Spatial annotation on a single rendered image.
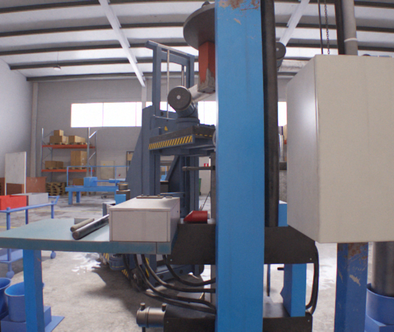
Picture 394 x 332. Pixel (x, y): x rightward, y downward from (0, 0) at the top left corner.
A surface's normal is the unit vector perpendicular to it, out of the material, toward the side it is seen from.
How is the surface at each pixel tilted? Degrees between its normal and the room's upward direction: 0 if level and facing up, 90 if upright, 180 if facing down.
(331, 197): 90
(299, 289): 90
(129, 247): 90
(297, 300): 90
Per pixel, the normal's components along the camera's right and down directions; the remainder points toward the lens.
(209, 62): 0.61, -0.02
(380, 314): -0.76, -0.01
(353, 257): -0.02, -0.03
